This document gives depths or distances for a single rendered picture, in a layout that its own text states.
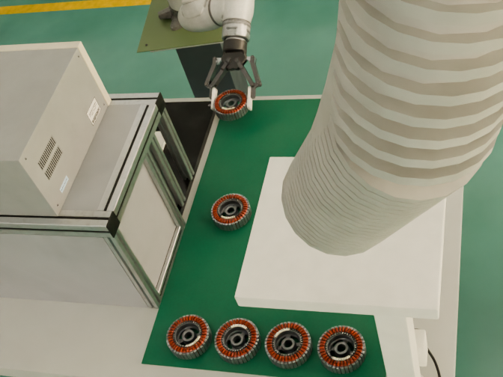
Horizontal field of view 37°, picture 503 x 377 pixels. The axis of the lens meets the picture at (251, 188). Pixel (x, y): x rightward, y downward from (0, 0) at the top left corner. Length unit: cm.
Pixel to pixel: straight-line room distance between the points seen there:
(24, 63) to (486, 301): 172
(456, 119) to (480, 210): 235
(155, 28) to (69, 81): 105
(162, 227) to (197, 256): 13
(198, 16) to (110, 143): 71
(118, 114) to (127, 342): 59
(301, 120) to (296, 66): 137
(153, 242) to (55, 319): 36
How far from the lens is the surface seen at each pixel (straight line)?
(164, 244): 204
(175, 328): 191
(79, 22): 452
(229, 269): 200
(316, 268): 139
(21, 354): 211
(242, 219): 205
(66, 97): 185
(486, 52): 59
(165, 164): 204
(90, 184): 184
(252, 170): 221
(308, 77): 359
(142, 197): 191
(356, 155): 69
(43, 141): 176
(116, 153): 188
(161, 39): 280
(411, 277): 136
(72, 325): 209
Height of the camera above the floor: 235
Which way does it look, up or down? 48 degrees down
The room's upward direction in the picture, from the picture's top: 20 degrees counter-clockwise
